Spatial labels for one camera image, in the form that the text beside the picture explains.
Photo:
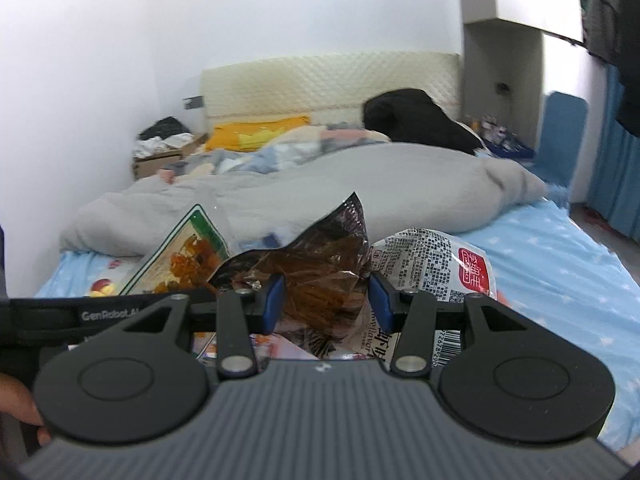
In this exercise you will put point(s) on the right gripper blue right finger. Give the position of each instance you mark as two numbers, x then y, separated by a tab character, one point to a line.
412	316

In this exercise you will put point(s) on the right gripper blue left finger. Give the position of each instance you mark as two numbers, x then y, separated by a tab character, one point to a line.
241	313

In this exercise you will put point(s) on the white red snack bag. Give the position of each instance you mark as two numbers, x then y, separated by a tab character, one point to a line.
418	260

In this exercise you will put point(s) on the green clear snack bag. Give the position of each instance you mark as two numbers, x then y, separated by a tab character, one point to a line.
186	259

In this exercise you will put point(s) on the dark brown snack bag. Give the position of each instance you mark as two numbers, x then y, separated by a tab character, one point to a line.
325	271

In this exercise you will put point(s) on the left hand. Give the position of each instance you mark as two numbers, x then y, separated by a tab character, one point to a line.
16	400

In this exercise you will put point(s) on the grey duvet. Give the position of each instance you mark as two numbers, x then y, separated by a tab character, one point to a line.
400	186

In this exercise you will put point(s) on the light blue star bedsheet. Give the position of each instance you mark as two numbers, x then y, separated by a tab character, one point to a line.
550	270

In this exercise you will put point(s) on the yellow pillow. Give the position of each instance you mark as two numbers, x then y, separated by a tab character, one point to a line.
251	136

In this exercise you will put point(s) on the cardboard box with clothes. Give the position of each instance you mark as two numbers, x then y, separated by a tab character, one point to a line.
164	143

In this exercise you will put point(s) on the blue tray with bottles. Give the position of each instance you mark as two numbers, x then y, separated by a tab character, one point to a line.
499	141

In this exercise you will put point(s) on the black clothing pile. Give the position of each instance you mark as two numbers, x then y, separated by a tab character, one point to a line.
411	116

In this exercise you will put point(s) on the blue chair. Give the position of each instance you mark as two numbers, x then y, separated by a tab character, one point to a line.
560	138

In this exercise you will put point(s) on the blue curtain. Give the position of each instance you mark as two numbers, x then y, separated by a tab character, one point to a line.
614	186

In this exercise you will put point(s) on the cream padded headboard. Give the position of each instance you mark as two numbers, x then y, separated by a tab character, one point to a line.
328	88

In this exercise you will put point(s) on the grey white wardrobe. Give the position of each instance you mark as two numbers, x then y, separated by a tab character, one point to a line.
503	58

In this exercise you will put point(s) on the hanging dark clothes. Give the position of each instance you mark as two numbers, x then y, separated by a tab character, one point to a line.
611	33

